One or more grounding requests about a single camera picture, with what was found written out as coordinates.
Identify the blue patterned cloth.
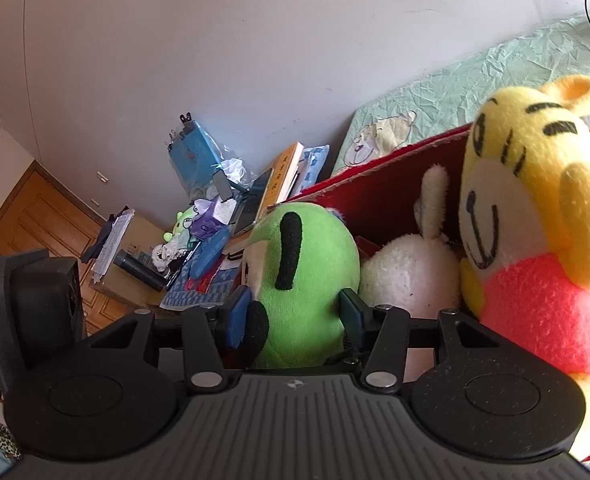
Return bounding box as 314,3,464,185
160,255,243,311

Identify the orange book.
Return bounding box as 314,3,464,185
262,142,306,211

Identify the red cardboard box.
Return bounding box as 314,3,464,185
222,122,590,466

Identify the blue hanging bag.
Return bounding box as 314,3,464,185
167,115,226,201

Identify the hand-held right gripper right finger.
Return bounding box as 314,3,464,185
339,287,546,392

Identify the blue pencil case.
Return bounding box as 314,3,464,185
190,227,233,281

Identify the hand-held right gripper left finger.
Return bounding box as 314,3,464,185
78,284,254,394

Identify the small green toy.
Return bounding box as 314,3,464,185
162,207,196,241

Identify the dark thermos bottle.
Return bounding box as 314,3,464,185
114,249,168,292

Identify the yellow tiger plush toy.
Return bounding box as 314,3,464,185
457,75,590,461

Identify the green frog plush toy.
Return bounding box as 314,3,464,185
240,202,362,371

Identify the green bear print bed sheet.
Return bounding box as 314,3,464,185
330,10,590,178

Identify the white rabbit plush toy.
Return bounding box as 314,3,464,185
359,164,463,320

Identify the stack of white papers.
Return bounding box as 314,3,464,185
91,210,136,286

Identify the blue book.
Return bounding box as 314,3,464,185
287,145,331,201

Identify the smartphone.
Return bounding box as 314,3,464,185
211,170,233,201

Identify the purple tissue pack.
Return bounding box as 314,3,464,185
191,197,238,241

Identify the tablet computer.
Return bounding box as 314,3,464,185
232,169,275,237

